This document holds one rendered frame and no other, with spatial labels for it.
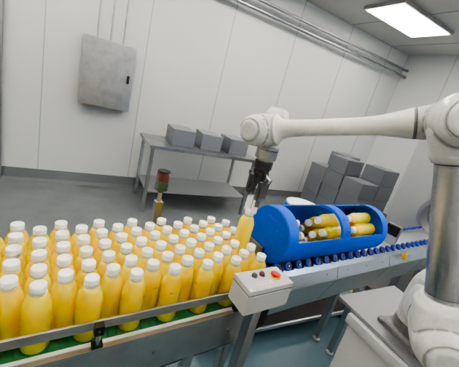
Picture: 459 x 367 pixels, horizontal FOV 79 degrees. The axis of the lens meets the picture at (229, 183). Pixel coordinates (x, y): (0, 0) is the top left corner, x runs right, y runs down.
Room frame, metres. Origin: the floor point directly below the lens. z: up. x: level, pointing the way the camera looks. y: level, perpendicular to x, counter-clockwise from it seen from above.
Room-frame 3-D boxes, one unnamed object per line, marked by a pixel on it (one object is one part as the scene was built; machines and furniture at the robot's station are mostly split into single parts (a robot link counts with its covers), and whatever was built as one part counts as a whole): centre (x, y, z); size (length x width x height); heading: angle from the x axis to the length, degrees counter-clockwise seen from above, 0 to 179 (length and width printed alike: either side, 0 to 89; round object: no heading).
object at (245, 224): (1.14, -0.12, 1.12); 0.07 x 0.07 x 0.19
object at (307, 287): (1.84, -1.05, 0.79); 2.17 x 0.29 x 0.34; 126
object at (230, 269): (0.95, -0.10, 0.99); 0.07 x 0.07 x 0.19
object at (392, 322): (0.89, -0.81, 1.05); 0.22 x 0.18 x 0.06; 114
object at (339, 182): (4.96, -2.03, 0.59); 1.20 x 0.80 x 1.19; 30
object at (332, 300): (1.90, -1.01, 0.31); 0.06 x 0.06 x 0.63; 36
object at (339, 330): (1.79, -1.09, 0.31); 0.06 x 0.06 x 0.63; 36
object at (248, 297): (0.87, -0.21, 1.05); 0.20 x 0.10 x 0.10; 126
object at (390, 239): (2.01, -1.28, 1.00); 0.10 x 0.04 x 0.15; 36
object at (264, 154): (1.14, -0.12, 1.49); 0.09 x 0.09 x 0.06
